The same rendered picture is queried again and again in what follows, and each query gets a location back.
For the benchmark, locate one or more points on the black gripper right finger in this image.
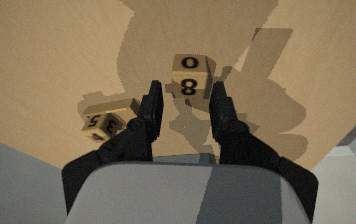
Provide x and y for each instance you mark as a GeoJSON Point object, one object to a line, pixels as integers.
{"type": "Point", "coordinates": [240, 147]}

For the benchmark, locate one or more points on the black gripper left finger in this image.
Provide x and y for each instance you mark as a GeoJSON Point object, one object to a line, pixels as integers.
{"type": "Point", "coordinates": [132, 144]}

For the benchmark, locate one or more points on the tan cube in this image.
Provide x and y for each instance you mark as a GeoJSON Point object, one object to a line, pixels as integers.
{"type": "Point", "coordinates": [100, 128]}
{"type": "Point", "coordinates": [189, 76]}

